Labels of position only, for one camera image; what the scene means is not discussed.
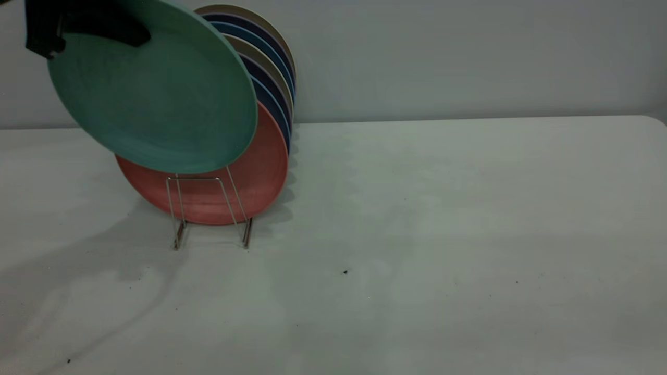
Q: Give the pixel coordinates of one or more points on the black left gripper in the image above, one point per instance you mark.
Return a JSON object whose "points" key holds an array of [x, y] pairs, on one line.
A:
{"points": [[42, 26]]}

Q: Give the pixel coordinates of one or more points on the green round plate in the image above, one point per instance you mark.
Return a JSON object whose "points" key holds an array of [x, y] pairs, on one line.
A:
{"points": [[156, 104]]}

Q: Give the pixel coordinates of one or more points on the beige round plate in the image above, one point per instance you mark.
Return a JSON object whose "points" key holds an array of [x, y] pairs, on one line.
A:
{"points": [[260, 55], [234, 9]]}

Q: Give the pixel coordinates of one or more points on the navy plate with purple rim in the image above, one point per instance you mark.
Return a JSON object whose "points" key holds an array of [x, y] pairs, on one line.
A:
{"points": [[271, 83], [250, 23]]}

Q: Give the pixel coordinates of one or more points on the teal blue round plate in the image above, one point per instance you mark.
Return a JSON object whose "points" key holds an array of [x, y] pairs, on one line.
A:
{"points": [[260, 39]]}

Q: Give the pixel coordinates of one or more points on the red round plate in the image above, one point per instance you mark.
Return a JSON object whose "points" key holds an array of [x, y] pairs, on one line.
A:
{"points": [[260, 172]]}

